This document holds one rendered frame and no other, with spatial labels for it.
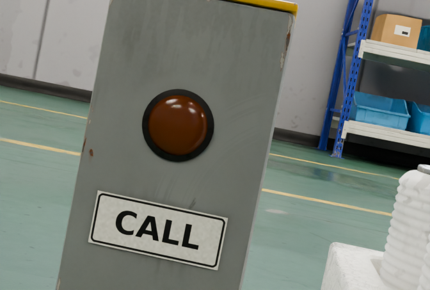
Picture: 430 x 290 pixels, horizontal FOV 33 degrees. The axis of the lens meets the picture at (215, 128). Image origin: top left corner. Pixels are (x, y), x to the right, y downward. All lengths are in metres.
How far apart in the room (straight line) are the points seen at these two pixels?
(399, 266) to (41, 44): 5.18
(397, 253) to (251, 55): 0.25
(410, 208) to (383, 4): 5.21
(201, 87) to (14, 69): 5.37
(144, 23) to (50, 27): 5.32
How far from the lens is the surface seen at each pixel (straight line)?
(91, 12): 5.55
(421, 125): 4.97
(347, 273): 0.48
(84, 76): 5.53
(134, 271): 0.28
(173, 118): 0.27
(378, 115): 4.91
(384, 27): 4.95
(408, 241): 0.48
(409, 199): 0.49
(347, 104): 4.82
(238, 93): 0.27
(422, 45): 5.35
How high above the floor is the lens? 0.28
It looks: 3 degrees down
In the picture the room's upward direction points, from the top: 11 degrees clockwise
